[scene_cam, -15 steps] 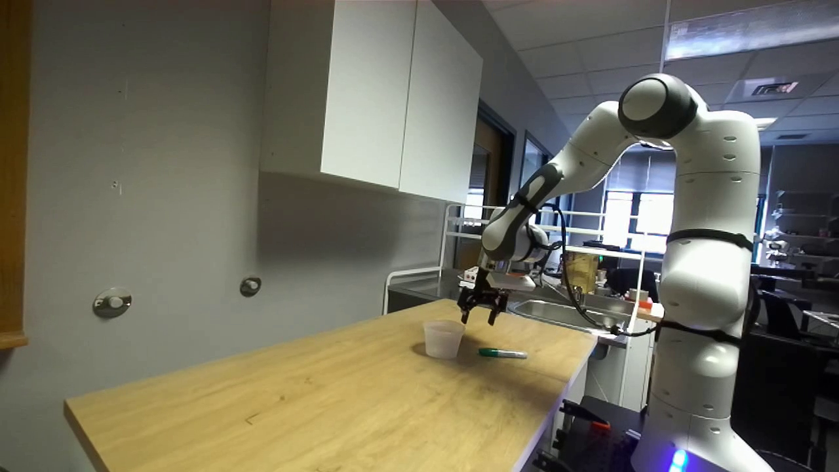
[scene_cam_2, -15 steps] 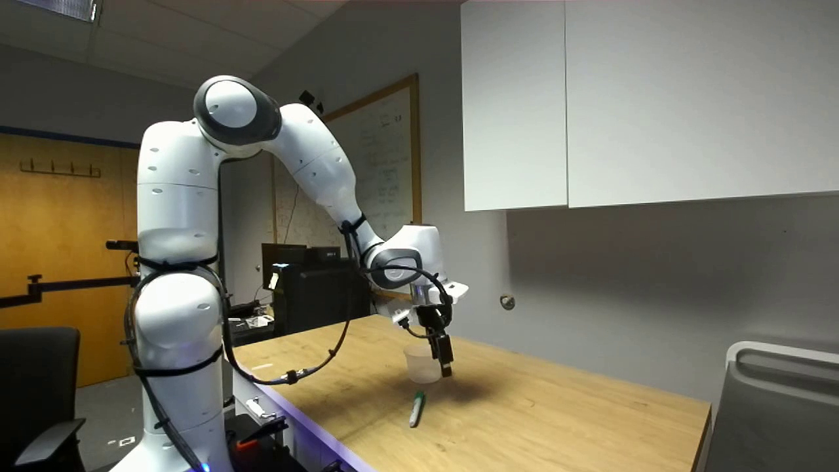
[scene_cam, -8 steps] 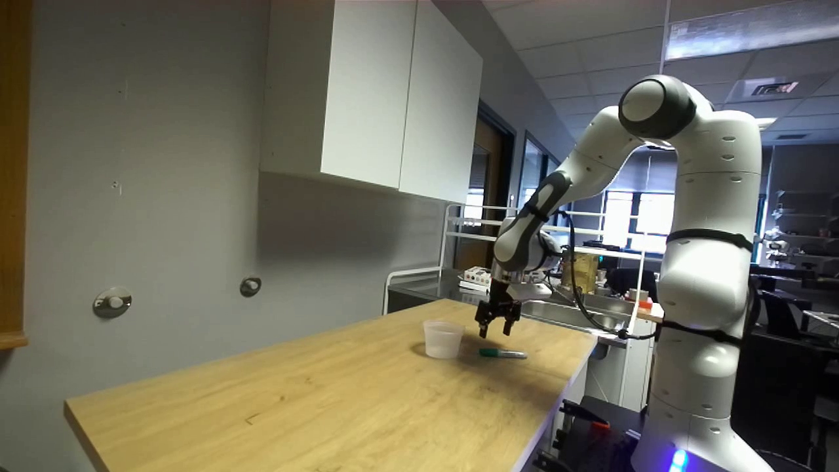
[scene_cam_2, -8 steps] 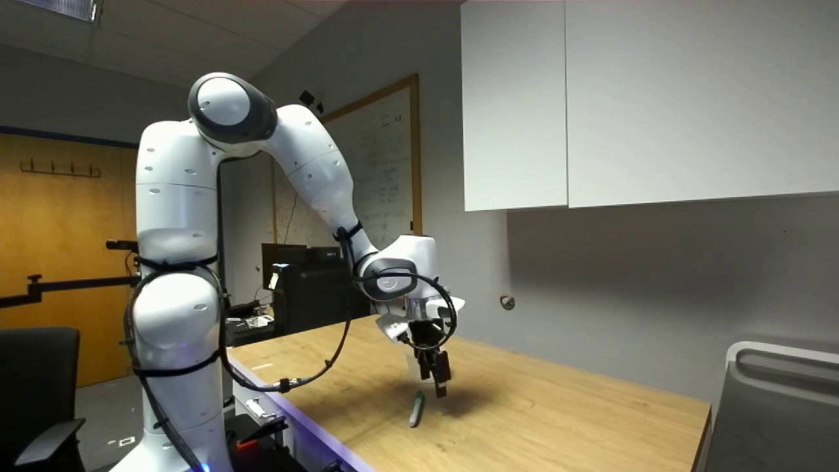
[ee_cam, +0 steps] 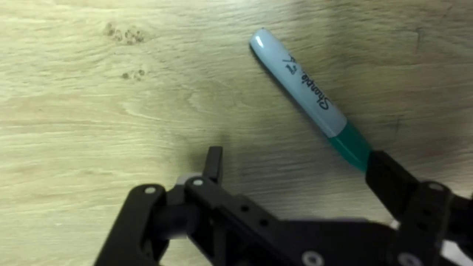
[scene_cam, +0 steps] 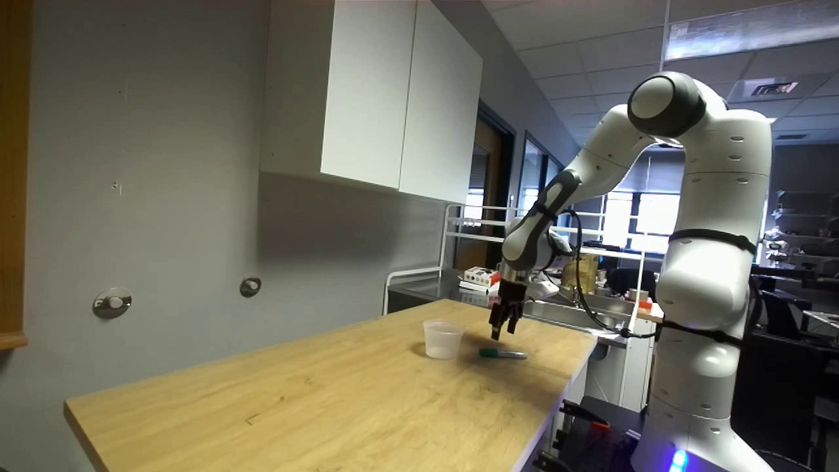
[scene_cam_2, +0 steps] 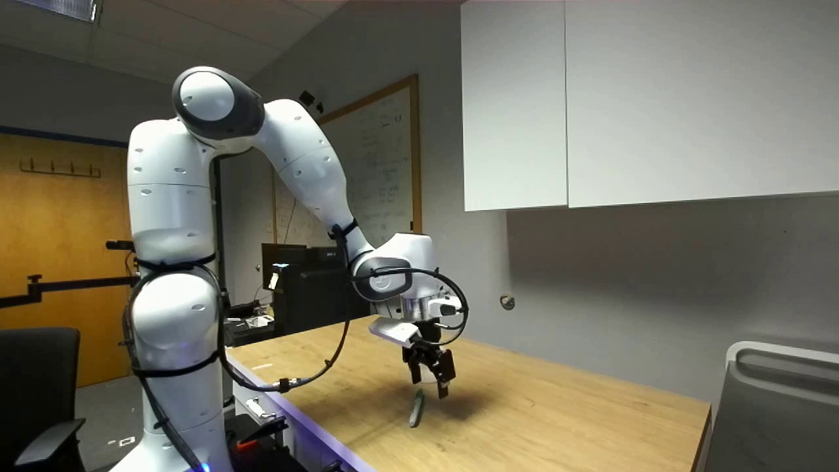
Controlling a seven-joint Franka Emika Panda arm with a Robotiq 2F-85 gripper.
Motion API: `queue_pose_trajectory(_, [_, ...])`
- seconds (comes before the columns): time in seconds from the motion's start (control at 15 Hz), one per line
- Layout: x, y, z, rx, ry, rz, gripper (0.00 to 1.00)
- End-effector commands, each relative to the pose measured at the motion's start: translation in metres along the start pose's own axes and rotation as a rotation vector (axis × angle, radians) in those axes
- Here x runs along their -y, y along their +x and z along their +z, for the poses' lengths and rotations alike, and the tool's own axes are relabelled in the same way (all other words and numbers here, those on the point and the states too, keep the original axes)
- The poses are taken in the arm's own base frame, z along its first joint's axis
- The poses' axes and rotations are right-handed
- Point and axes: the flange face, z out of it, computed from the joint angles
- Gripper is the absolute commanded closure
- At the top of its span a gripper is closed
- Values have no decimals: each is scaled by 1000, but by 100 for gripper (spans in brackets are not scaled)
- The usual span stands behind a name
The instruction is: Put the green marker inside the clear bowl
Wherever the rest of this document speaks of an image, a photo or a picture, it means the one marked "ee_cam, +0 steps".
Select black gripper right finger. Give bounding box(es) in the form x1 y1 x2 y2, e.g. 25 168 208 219
365 149 473 266

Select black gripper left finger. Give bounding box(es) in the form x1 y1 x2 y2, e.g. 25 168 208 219
93 145 297 266

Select green Sharpie marker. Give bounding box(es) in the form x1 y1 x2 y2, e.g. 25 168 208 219
248 26 374 174

